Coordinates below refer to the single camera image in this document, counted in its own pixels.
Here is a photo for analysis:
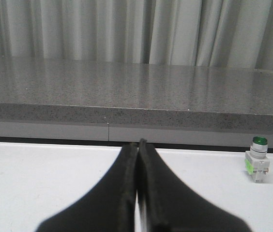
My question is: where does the grey pleated curtain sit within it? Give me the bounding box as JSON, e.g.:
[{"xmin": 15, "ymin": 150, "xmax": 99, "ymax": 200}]
[{"xmin": 0, "ymin": 0, "xmax": 273, "ymax": 70}]

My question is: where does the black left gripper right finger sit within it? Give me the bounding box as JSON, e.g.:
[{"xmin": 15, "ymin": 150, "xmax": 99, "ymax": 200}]
[{"xmin": 137, "ymin": 139, "xmax": 249, "ymax": 232}]

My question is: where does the green push button switch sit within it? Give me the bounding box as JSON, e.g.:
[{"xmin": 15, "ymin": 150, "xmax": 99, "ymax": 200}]
[{"xmin": 244, "ymin": 136, "xmax": 270, "ymax": 183}]

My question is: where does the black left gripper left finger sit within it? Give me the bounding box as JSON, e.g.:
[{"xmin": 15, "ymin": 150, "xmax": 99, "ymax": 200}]
[{"xmin": 37, "ymin": 145, "xmax": 137, "ymax": 232}]

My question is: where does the grey stone counter ledge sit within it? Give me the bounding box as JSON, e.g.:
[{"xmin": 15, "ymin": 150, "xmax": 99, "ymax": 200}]
[{"xmin": 0, "ymin": 56, "xmax": 273, "ymax": 150}]

